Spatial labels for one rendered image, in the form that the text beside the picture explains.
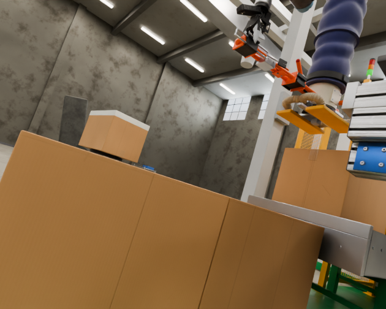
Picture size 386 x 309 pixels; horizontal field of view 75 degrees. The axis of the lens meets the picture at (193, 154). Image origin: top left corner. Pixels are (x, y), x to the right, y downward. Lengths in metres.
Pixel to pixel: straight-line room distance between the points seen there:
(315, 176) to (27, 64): 12.00
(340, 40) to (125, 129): 1.84
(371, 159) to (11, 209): 0.90
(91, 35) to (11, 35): 3.07
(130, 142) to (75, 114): 4.09
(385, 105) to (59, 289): 0.95
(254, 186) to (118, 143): 1.40
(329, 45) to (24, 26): 12.19
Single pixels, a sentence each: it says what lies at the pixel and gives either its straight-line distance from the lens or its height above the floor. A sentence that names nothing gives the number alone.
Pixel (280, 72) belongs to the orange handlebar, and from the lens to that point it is 1.37.
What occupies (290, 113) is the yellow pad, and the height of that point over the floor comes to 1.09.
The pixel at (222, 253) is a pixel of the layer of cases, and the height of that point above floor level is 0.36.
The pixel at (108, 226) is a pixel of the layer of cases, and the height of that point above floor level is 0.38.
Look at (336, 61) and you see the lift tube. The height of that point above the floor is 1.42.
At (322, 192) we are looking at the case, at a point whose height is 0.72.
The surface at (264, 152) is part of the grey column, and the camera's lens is 2.66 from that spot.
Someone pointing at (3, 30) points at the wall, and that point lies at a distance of 12.88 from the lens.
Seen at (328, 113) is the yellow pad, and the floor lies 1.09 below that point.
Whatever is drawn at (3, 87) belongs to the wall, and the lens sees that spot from 12.42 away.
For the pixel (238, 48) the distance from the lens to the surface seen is 1.24.
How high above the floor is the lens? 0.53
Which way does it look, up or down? 8 degrees up
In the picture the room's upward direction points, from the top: 17 degrees clockwise
